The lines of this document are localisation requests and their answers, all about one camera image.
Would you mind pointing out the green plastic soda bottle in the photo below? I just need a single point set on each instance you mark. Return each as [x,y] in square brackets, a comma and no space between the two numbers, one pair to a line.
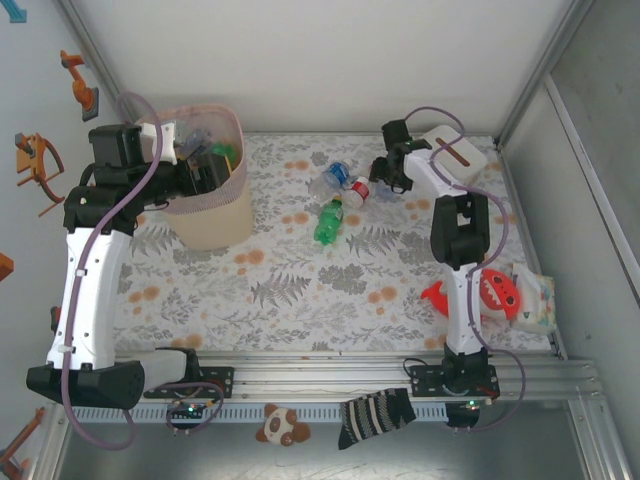
[223,150]
[328,222]

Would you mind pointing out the red label red-cap bottle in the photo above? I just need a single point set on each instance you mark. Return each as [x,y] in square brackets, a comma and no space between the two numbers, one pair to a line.
[359,190]

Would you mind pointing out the beige bin with pink liner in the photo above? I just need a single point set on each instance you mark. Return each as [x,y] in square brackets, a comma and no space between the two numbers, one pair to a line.
[215,225]

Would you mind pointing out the crushed blue label bottle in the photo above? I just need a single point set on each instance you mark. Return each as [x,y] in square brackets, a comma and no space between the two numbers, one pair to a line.
[336,172]

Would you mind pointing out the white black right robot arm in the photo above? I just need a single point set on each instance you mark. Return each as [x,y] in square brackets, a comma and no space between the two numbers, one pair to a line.
[457,310]

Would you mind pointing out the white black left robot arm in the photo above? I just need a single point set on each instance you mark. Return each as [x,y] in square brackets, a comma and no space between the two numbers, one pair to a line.
[97,300]

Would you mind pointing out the white tissue box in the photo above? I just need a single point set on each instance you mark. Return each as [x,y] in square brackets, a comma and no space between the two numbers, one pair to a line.
[465,150]

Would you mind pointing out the red shark toy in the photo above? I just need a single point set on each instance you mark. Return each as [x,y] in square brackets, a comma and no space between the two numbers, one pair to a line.
[435,297]

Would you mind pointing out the red toothy monster toy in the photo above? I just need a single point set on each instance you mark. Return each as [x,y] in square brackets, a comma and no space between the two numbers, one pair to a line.
[500,295]

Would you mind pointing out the floral tablecloth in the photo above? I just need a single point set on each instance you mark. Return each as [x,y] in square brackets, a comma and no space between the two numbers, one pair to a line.
[280,325]

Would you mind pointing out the printed tissue pack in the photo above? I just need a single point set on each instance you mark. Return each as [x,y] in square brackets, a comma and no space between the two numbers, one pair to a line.
[537,300]

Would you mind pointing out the grey side panel bar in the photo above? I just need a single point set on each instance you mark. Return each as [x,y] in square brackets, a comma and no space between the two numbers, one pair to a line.
[592,185]

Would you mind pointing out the small lit circuit board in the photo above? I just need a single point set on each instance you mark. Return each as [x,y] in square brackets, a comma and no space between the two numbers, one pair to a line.
[465,411]
[187,409]

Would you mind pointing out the black white striped sock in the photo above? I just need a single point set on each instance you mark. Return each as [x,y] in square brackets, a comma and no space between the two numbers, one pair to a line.
[370,415]

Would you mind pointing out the brown white panda plush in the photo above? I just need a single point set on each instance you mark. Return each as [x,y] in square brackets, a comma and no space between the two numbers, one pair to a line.
[277,425]

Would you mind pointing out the aluminium frame post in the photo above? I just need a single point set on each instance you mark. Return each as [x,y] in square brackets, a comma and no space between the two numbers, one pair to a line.
[556,50]
[96,55]

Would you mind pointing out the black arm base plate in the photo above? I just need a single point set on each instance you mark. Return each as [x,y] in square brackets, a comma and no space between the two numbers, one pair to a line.
[222,382]
[422,382]

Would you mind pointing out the aluminium rail beam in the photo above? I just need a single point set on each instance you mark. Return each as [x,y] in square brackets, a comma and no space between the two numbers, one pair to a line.
[325,380]

